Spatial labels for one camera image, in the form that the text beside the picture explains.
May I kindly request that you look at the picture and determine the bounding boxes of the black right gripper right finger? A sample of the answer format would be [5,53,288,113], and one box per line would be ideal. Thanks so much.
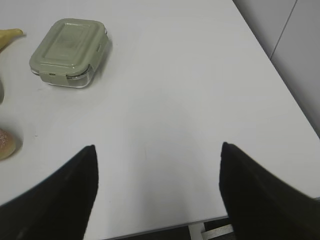
[219,142,320,240]

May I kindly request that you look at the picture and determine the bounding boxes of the green lid glass food container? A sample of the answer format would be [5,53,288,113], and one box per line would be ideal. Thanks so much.
[29,18,109,88]

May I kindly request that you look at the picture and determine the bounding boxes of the grey table leg frame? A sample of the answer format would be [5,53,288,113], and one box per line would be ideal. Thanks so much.
[188,217,236,240]

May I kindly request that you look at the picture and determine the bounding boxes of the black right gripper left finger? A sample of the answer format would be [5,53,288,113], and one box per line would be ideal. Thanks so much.
[0,145,98,240]

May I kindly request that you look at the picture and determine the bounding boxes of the yellow banana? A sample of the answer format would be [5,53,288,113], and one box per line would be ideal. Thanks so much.
[0,28,24,50]

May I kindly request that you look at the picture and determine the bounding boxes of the brown bread roll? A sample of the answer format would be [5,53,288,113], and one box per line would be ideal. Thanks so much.
[0,128,17,161]

